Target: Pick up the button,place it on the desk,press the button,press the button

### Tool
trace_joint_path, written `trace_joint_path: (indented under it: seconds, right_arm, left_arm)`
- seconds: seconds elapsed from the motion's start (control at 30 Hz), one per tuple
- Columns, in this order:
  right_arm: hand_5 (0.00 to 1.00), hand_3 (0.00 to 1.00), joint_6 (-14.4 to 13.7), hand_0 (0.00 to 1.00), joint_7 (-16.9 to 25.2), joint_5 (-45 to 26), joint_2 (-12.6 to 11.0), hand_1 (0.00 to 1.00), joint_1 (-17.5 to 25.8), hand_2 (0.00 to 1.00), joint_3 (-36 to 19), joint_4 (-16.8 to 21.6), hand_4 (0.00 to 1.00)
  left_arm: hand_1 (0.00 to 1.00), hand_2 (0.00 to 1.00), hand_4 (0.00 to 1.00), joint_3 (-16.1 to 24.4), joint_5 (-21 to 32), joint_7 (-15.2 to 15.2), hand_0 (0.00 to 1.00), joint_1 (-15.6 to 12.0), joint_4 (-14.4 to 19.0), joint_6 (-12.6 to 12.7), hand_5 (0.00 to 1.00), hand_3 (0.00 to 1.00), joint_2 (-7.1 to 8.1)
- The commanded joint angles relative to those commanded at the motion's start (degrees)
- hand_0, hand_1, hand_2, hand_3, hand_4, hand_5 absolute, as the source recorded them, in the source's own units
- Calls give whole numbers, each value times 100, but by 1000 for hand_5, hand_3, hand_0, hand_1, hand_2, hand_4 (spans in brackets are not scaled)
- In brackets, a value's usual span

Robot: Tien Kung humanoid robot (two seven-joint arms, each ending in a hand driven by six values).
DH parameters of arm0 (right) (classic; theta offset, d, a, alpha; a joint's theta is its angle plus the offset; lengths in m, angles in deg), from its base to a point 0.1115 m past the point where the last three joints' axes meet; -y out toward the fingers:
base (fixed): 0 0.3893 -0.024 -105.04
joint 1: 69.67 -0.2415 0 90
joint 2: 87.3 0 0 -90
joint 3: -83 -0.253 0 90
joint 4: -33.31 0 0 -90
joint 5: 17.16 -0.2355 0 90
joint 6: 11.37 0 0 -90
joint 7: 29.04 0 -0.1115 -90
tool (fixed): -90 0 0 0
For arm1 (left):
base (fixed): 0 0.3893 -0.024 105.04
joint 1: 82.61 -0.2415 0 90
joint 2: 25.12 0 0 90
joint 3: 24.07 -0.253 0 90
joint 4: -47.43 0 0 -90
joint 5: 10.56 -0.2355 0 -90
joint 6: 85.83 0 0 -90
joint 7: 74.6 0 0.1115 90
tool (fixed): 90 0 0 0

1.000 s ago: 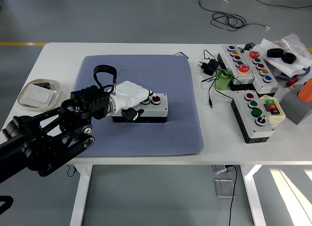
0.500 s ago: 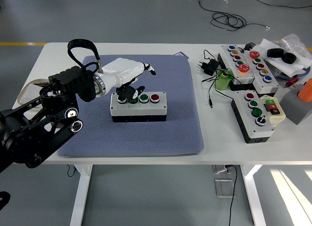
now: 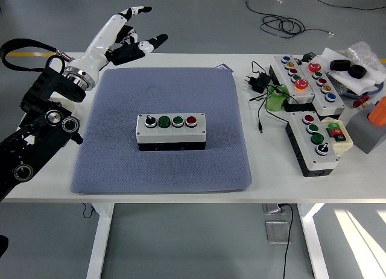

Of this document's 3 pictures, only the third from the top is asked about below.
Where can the red valve knob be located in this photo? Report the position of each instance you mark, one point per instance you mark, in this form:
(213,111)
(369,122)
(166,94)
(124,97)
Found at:
(359,102)

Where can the silver box under table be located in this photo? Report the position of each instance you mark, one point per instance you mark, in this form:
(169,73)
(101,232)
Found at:
(273,208)

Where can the purple card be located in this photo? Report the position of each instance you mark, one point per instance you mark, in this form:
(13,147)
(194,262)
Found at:
(226,68)

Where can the cream green-red push switch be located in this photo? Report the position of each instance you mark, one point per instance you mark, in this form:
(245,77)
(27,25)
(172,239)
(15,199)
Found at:
(345,143)

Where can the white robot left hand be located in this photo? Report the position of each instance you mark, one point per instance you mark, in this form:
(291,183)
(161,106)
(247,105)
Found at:
(96,47)

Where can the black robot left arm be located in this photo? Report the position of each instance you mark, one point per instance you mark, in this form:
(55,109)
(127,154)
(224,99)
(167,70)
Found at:
(42,131)

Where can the five-button box orange-ringed stop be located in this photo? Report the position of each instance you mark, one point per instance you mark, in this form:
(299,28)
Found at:
(303,93)

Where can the white table leg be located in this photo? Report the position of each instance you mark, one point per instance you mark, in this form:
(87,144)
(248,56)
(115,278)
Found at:
(101,240)
(313,246)

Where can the blue-grey textured mat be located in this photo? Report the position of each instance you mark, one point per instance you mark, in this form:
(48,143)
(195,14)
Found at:
(181,167)

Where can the green plastic bottle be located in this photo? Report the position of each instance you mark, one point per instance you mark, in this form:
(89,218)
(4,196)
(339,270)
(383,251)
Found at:
(274,102)

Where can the clear bubble wrap bag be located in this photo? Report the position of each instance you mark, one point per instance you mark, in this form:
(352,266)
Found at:
(365,54)

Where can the orange cylinder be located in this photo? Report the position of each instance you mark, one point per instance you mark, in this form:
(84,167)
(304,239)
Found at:
(378,113)

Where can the grey plastic block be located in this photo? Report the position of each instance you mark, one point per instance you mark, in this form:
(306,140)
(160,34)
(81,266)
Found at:
(362,131)

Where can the grey four-button control box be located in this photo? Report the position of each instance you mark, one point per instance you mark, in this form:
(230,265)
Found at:
(324,162)
(175,136)

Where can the five-button box plain red stop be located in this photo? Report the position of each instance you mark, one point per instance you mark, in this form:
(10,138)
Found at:
(334,105)

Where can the small black device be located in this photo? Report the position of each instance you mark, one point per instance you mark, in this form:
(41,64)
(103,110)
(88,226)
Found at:
(309,56)

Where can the black power adapter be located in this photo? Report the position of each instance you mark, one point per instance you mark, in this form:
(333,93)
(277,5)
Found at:
(260,81)

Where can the silver floor socket box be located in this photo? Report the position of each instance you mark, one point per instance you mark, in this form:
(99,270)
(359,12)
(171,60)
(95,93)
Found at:
(278,232)

